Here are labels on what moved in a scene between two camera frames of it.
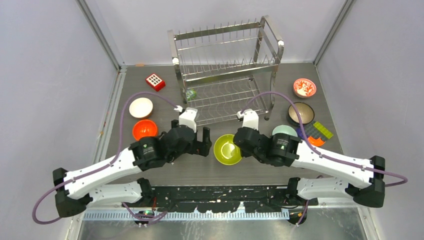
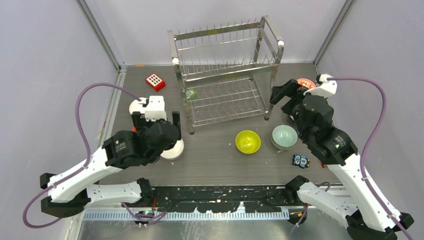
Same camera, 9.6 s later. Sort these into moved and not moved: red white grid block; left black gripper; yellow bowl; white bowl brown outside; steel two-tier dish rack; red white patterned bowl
Moved: yellow bowl; left black gripper
Not moved: steel two-tier dish rack; red white patterned bowl; white bowl brown outside; red white grid block
